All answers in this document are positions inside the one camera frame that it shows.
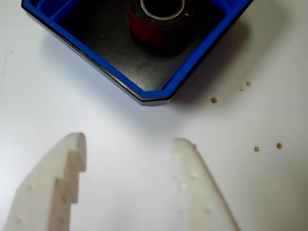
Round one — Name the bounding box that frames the white smooth gripper right finger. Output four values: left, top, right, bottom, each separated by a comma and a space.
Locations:
171, 137, 242, 231

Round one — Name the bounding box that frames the blue square box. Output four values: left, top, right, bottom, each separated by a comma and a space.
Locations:
21, 0, 255, 107

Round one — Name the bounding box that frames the white stepped gripper left finger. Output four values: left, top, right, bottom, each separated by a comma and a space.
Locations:
0, 131, 88, 231

